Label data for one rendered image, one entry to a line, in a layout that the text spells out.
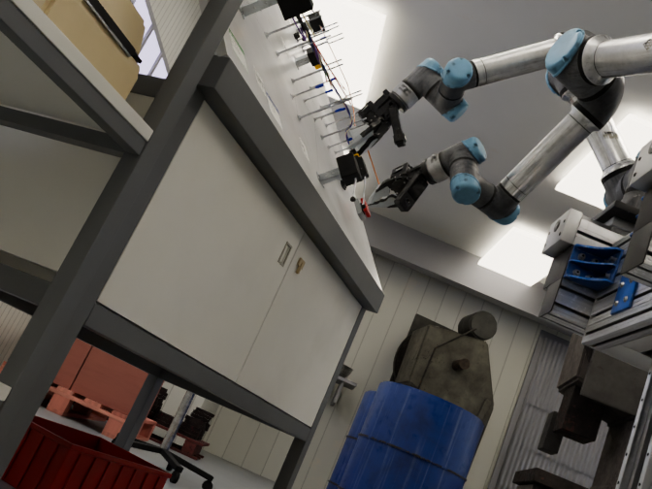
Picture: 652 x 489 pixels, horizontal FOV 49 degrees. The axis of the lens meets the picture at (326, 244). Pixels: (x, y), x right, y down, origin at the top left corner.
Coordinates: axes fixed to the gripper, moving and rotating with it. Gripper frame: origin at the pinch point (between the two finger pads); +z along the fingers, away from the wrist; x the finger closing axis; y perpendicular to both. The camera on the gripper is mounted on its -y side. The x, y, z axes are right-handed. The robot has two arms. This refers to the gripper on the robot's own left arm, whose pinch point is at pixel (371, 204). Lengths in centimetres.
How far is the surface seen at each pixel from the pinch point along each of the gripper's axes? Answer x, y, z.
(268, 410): -11, -58, 29
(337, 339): -23.4, -23.3, 23.8
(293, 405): -21, -47, 32
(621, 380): -274, 166, 18
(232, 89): 61, -59, -22
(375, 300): -26.3, -7.9, 14.5
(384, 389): -112, 48, 76
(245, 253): 30, -56, 2
